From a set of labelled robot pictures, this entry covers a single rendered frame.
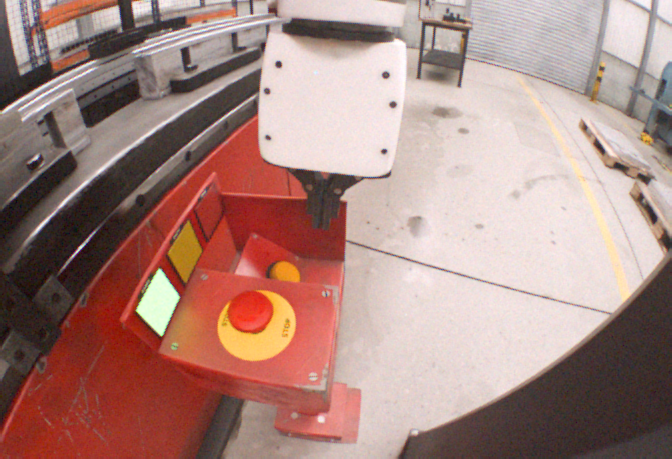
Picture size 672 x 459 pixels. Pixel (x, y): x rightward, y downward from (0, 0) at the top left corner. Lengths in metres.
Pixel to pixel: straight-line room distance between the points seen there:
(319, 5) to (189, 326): 0.27
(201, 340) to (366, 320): 0.92
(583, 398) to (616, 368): 0.05
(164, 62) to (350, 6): 0.50
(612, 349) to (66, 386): 0.58
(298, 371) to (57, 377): 0.32
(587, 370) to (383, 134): 0.27
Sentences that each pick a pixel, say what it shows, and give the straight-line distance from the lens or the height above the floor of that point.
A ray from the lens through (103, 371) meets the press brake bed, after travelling 0.49.
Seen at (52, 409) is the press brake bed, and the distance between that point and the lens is 0.47.
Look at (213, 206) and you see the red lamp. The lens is 0.34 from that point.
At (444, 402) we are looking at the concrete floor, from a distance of 1.09.
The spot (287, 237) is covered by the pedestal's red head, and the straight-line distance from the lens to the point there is 0.38.
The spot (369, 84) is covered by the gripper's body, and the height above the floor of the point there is 0.96.
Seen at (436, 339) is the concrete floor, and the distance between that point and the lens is 1.16.
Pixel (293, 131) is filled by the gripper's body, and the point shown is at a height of 0.93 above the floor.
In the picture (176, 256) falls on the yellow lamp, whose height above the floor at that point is 0.82.
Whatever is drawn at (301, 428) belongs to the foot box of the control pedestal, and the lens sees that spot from 0.90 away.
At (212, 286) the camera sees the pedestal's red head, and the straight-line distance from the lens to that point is 0.30.
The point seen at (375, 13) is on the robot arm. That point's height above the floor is 1.01.
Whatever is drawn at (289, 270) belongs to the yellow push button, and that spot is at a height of 0.73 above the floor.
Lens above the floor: 1.01
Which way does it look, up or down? 40 degrees down
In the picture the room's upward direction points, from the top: straight up
